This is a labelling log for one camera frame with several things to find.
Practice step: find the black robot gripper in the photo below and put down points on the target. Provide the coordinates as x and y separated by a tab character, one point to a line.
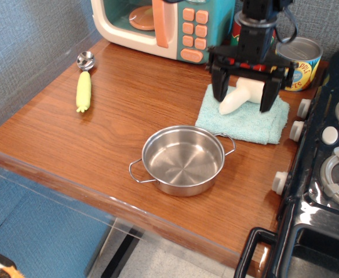
250	61

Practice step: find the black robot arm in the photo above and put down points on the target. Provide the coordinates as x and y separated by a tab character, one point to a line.
266	9

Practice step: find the stainless steel pot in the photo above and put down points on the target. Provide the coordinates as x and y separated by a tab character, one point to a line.
182	161

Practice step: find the light teal folded cloth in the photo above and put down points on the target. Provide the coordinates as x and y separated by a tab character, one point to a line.
246	123

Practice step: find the white stove knob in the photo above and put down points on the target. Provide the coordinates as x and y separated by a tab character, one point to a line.
296	130
303	108
279	181

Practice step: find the tomato sauce can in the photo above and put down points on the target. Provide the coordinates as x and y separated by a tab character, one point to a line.
236	32

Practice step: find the pineapple slices can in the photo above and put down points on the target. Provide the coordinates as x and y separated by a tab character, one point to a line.
307	53

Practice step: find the teal toy microwave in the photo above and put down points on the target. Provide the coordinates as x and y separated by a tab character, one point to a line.
179	30

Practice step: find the black toy stove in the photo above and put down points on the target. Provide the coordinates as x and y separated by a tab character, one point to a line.
306	242

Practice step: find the spoon with yellow-green handle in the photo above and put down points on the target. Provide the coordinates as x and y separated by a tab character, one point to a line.
85	62

